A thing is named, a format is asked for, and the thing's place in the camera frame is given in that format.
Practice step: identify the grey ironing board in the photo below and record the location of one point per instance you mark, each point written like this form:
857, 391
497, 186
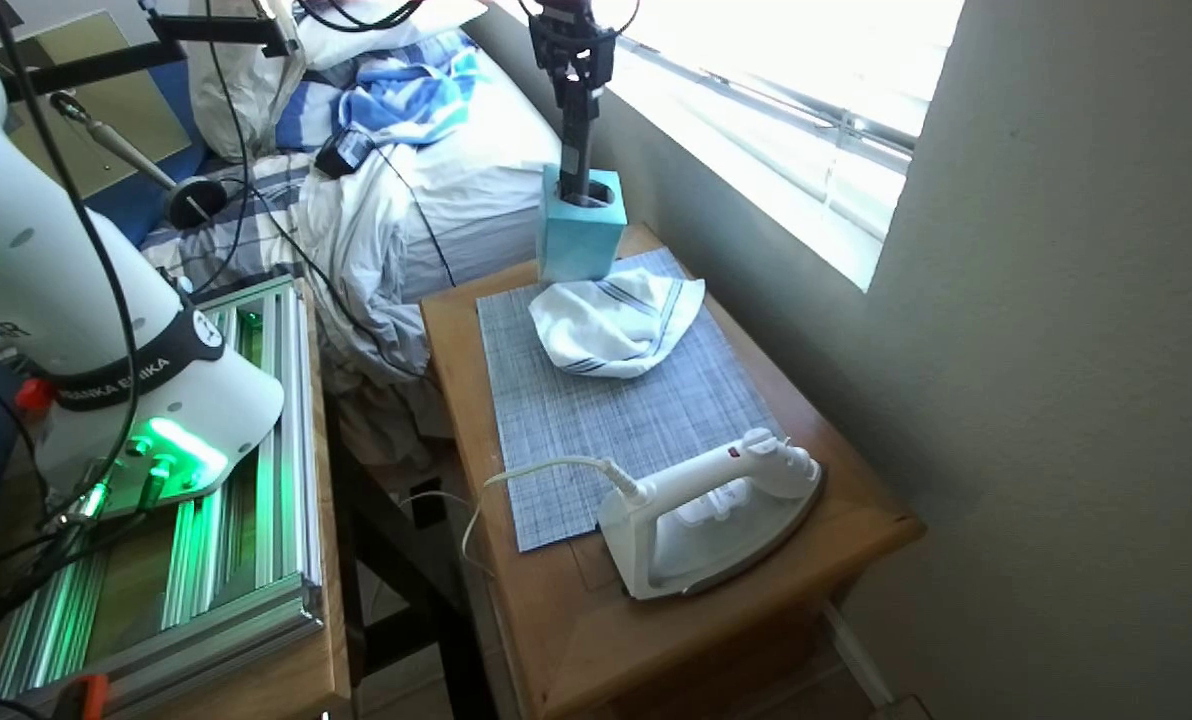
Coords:
622, 413

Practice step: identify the white clothes iron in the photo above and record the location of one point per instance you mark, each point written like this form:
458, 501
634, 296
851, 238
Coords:
711, 515

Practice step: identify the dark wooden stool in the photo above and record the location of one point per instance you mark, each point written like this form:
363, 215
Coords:
396, 563

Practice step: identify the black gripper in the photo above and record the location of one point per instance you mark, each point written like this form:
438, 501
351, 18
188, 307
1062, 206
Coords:
575, 45

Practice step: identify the wooden table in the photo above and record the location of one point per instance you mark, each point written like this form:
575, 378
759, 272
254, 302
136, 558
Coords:
703, 626

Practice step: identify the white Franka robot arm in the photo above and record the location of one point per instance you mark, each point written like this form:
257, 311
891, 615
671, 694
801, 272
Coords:
63, 307

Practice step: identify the red stop button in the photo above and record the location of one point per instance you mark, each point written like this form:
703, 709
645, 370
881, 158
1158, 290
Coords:
33, 396

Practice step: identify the olive cardboard panel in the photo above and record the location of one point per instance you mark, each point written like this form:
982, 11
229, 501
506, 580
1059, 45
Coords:
101, 107

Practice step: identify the teal cardboard box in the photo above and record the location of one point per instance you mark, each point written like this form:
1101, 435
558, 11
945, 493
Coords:
580, 241

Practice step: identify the white window frame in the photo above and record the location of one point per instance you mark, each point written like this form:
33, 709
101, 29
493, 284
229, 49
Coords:
820, 174

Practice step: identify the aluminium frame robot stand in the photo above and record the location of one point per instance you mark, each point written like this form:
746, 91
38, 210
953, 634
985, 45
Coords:
222, 533

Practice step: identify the white towel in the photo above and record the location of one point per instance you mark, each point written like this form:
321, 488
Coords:
619, 325

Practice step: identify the blue white striped cloth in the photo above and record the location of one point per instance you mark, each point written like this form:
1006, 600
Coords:
401, 93

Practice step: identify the white pillow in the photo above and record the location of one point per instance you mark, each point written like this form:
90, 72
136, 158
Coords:
262, 80

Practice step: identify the white bed sheets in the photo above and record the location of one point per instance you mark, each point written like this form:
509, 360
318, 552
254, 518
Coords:
422, 215

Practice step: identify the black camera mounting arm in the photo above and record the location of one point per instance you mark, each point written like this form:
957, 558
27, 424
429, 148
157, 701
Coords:
143, 45

